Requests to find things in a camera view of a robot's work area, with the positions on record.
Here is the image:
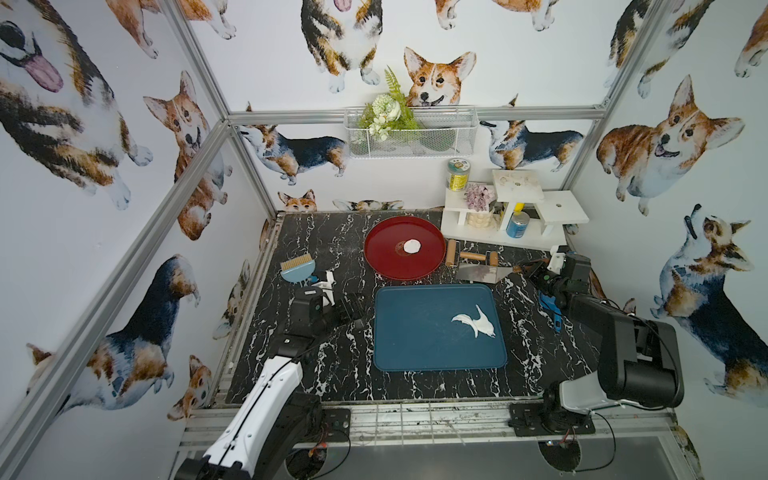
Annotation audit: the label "white dough piece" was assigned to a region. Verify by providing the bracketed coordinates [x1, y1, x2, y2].
[451, 305, 496, 338]

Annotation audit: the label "teal plastic tray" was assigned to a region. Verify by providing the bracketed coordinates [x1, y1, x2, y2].
[373, 284, 508, 372]

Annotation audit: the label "blue can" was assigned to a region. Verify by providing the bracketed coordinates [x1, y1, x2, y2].
[506, 211, 530, 239]

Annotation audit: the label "red round tray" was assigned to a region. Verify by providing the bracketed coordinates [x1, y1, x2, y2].
[363, 216, 447, 281]

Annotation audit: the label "light blue hand brush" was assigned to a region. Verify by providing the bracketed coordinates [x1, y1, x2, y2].
[280, 253, 316, 283]

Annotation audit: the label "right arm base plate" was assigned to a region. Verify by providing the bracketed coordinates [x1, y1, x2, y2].
[508, 403, 596, 437]

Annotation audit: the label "yellow sunflower seed can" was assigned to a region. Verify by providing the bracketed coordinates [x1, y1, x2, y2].
[447, 158, 471, 191]

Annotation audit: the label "pink flower decoration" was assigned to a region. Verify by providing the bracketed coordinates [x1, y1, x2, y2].
[464, 182, 497, 213]

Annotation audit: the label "white tiered shelf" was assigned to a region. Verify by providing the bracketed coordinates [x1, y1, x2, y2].
[440, 170, 589, 252]

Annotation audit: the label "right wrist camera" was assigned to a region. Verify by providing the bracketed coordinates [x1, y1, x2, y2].
[547, 245, 570, 275]

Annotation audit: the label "wooden double roller pin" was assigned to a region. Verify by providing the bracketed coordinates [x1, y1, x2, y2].
[445, 239, 499, 268]

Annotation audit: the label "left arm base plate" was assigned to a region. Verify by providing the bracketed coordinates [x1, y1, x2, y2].
[299, 408, 351, 446]

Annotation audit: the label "metal dough scraper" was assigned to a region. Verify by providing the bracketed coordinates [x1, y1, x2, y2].
[456, 263, 523, 284]

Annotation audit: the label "white wire wall basket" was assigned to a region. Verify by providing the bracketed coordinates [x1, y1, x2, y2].
[344, 106, 479, 159]

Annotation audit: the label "round white dumpling wrapper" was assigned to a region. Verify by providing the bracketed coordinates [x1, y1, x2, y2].
[402, 239, 421, 255]

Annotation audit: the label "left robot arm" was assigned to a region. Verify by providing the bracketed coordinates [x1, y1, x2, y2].
[174, 286, 365, 479]

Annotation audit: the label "artificial green white flowers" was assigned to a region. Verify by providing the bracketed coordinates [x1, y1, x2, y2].
[358, 67, 422, 142]

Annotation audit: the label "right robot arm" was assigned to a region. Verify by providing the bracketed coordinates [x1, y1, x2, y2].
[521, 253, 685, 430]

